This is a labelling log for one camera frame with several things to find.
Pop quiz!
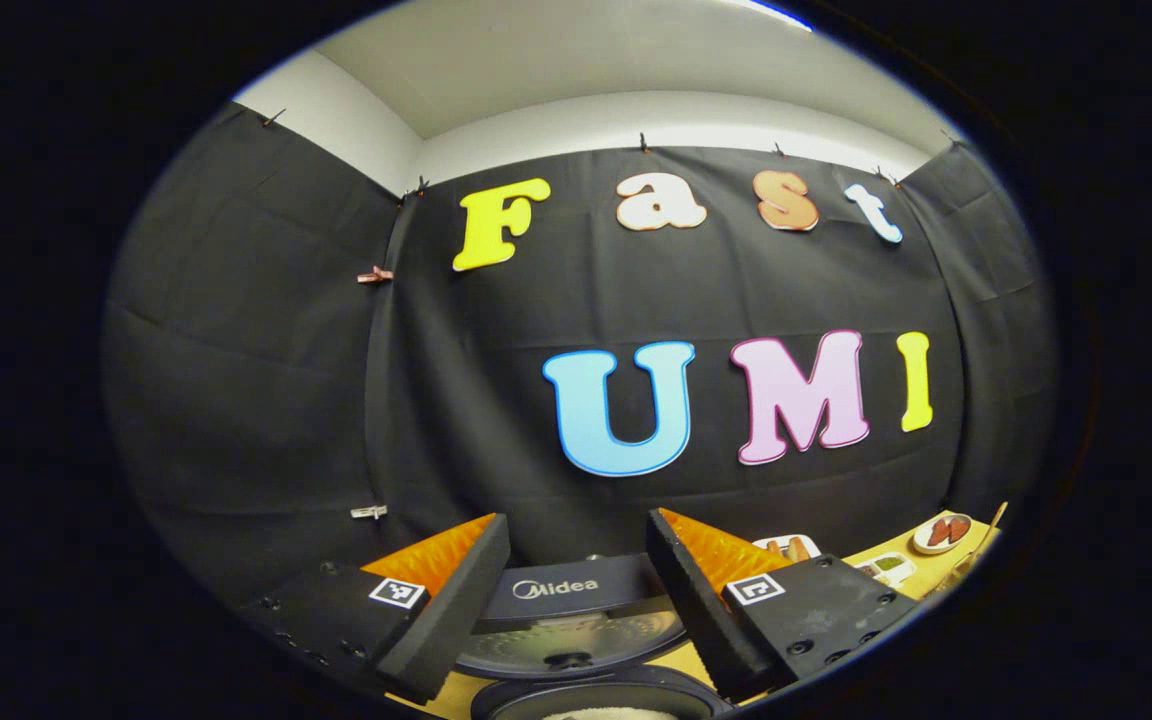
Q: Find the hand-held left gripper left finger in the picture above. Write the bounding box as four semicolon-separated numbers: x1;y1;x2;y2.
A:
241;513;512;704

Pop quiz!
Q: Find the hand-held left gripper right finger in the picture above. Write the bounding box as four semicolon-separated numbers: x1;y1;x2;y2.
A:
646;508;922;701

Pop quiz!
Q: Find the dark rice cooker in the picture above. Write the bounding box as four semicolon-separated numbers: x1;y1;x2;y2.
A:
456;553;737;720

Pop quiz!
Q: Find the wooden spoon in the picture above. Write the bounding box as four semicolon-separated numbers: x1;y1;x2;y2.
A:
966;502;1009;576

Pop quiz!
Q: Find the white toaster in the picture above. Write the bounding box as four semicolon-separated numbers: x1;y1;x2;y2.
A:
752;534;823;566

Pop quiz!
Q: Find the white divided dish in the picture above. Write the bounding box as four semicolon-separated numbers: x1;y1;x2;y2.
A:
854;552;917;589

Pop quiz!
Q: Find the round white plate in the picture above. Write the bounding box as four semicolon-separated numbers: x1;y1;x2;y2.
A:
912;513;973;556

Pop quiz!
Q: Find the black backdrop cloth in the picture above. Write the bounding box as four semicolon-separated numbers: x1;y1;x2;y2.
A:
101;100;1057;621

